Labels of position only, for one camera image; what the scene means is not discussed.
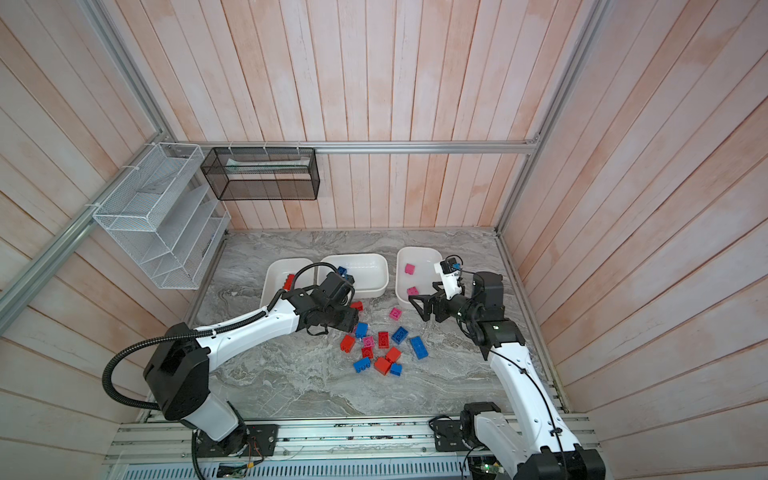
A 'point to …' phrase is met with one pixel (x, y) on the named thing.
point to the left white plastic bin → (277, 271)
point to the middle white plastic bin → (370, 272)
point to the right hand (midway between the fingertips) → (423, 291)
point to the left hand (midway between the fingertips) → (346, 324)
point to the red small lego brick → (367, 352)
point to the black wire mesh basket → (264, 173)
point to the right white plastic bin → (415, 272)
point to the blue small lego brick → (396, 369)
